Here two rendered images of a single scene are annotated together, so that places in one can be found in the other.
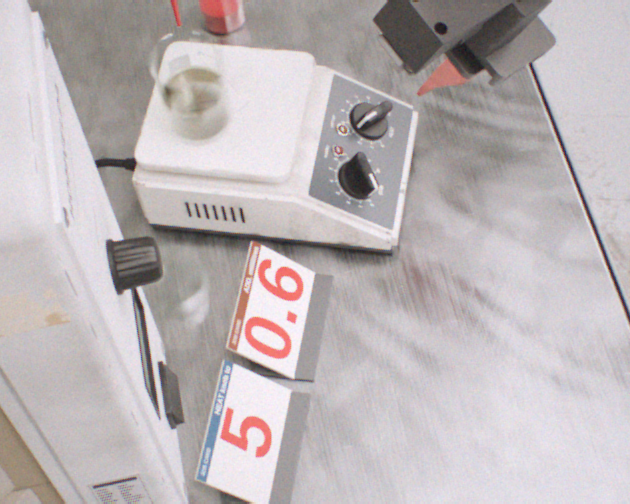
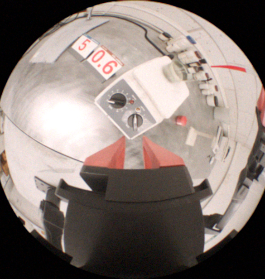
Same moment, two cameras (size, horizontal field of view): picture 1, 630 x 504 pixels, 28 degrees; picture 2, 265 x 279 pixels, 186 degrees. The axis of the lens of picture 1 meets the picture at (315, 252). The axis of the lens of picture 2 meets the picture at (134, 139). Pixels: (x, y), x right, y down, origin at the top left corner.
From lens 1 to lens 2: 0.80 m
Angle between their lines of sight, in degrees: 4
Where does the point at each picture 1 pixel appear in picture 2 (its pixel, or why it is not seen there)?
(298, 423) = (77, 56)
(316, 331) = (91, 69)
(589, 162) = not seen: hidden behind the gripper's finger
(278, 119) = (155, 88)
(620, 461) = (28, 120)
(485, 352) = (55, 107)
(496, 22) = (79, 251)
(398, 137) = (124, 127)
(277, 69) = (170, 105)
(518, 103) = not seen: hidden behind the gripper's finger
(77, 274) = not seen: outside the picture
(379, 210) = (104, 101)
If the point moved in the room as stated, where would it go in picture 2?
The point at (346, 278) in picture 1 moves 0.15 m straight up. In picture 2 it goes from (98, 86) to (107, 50)
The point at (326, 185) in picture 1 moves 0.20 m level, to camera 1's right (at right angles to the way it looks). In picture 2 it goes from (122, 87) to (78, 175)
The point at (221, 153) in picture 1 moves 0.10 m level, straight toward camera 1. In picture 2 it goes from (155, 66) to (112, 43)
